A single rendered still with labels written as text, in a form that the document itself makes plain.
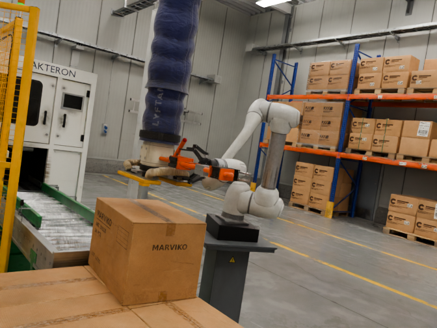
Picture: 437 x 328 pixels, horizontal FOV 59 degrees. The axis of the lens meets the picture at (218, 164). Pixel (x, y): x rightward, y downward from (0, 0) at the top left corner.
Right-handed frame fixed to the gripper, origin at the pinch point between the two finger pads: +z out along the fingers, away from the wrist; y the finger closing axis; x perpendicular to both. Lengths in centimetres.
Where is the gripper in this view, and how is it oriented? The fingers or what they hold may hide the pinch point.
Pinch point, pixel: (180, 163)
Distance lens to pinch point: 192.8
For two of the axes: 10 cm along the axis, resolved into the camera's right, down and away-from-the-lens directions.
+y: -1.5, 9.9, 0.5
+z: -7.9, -0.9, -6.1
